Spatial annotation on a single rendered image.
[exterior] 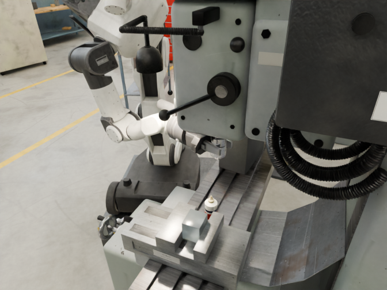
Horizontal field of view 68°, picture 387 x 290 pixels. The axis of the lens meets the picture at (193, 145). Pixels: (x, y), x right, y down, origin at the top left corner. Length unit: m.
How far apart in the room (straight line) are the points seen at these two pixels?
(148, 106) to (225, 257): 0.93
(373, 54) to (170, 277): 0.72
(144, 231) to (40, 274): 1.47
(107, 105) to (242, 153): 0.55
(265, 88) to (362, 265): 0.39
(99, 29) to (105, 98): 0.24
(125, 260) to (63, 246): 1.22
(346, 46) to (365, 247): 0.43
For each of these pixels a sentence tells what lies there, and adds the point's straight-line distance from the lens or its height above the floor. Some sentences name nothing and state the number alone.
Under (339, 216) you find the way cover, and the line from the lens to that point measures 0.89.
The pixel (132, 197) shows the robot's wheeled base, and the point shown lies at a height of 0.58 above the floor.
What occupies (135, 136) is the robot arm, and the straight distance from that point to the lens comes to 1.10.
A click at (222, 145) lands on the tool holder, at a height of 1.25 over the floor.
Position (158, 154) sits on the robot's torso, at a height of 0.74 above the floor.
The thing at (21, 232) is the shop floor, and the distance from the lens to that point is 2.63.
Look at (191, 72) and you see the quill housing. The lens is 0.68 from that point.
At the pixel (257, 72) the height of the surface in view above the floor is 1.50.
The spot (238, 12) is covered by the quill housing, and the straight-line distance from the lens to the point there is 0.61.
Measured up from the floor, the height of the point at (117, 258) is 0.73.
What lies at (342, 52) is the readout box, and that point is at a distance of 0.32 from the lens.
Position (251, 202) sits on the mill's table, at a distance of 1.07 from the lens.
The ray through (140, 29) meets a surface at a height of 1.58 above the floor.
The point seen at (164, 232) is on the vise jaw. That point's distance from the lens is 0.82.
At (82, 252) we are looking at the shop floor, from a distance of 2.29.
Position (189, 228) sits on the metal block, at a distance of 0.80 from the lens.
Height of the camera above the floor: 1.68
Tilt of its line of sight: 31 degrees down
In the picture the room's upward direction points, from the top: 1 degrees counter-clockwise
